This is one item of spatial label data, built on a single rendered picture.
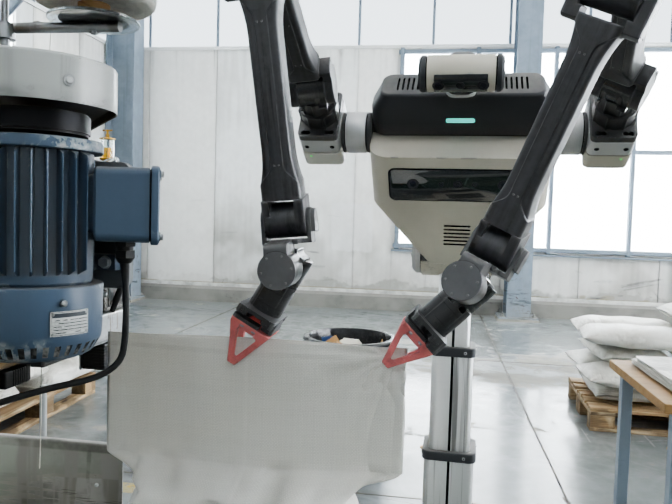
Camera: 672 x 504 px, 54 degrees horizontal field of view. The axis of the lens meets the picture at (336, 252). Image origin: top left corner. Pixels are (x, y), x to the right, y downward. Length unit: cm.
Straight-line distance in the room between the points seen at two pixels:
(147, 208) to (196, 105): 900
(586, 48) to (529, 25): 803
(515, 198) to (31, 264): 64
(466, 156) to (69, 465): 110
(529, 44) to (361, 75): 221
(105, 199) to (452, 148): 83
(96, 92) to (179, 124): 904
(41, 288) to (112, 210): 11
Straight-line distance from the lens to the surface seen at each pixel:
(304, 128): 145
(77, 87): 77
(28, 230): 78
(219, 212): 953
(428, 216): 149
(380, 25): 945
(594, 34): 96
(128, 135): 984
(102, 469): 162
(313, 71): 129
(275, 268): 96
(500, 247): 100
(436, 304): 101
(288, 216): 102
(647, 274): 946
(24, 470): 171
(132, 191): 78
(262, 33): 101
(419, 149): 142
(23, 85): 76
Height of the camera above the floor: 125
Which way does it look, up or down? 3 degrees down
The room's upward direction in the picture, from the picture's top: 2 degrees clockwise
